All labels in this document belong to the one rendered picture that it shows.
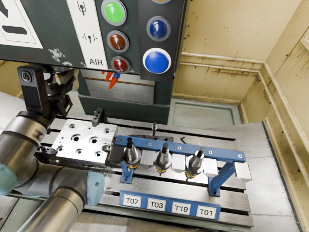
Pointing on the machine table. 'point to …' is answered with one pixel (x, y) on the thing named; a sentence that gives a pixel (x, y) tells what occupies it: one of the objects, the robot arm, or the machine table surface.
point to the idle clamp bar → (154, 137)
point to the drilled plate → (97, 131)
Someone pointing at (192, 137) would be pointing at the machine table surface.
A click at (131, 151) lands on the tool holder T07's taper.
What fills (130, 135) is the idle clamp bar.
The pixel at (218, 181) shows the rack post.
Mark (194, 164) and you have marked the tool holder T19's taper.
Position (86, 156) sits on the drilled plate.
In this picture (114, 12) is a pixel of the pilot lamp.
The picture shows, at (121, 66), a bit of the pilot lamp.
